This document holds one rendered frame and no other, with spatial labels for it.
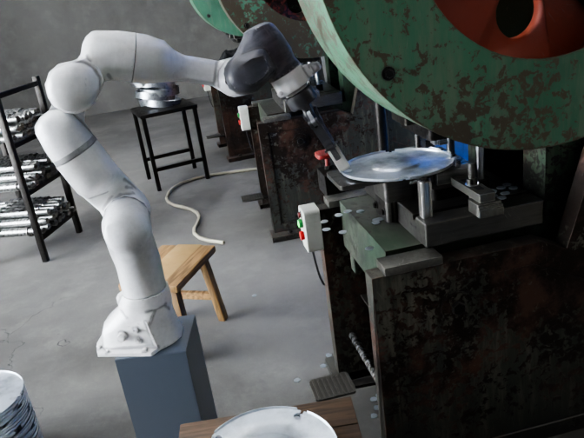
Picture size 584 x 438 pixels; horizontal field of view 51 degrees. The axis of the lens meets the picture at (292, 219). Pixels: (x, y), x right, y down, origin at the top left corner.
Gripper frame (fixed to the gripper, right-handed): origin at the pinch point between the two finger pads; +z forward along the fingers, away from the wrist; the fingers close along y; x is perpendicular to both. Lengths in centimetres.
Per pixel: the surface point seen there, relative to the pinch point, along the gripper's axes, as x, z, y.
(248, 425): -42, 28, 46
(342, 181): -1.5, 3.8, 6.5
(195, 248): -73, 21, -66
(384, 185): 6.8, 10.7, 5.6
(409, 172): 13.8, 9.9, 8.7
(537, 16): 48, -14, 34
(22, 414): -119, 16, 6
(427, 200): 14.0, 14.2, 18.9
